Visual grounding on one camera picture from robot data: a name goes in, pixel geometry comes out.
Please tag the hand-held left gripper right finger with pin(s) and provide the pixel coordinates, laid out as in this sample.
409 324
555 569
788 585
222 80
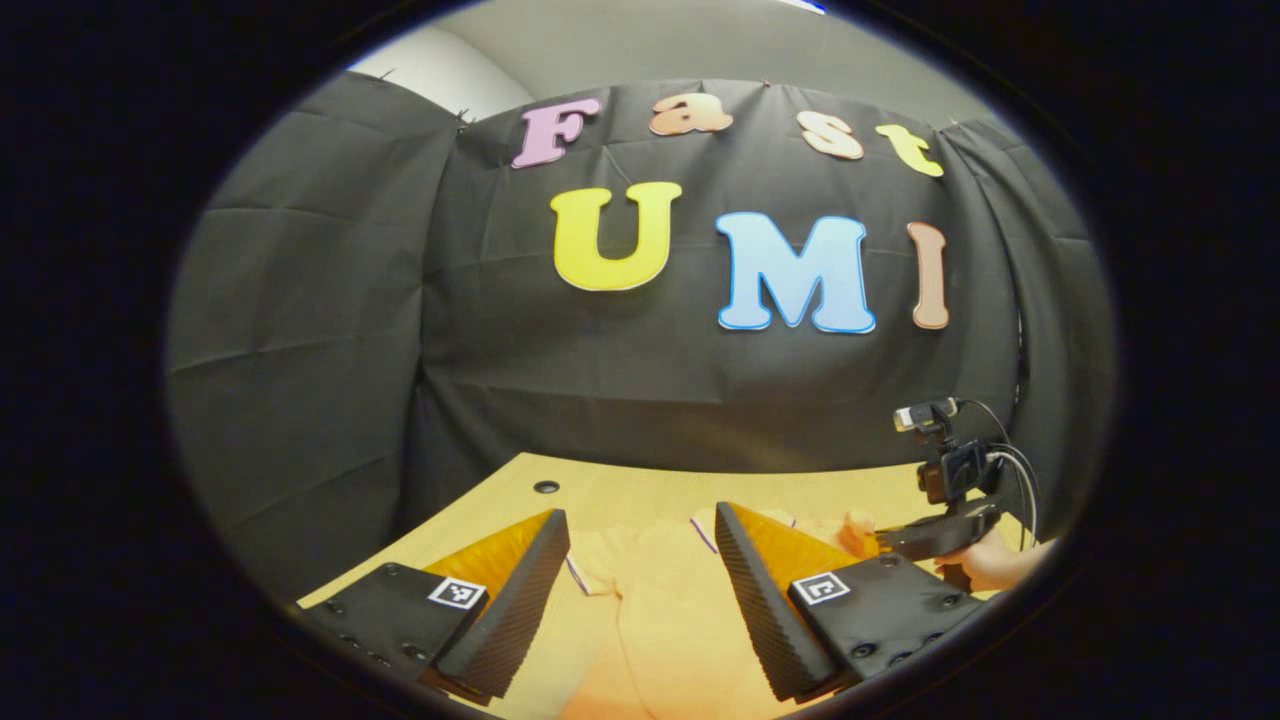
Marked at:
755 600

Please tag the black backdrop cloth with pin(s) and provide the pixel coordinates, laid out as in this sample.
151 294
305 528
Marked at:
620 380

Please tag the orange T-shirt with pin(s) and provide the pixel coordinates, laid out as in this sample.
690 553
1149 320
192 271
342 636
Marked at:
660 620

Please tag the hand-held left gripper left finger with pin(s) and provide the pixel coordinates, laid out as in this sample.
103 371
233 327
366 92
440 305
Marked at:
515 610

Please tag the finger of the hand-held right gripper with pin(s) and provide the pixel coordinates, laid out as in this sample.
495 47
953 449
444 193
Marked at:
940 535

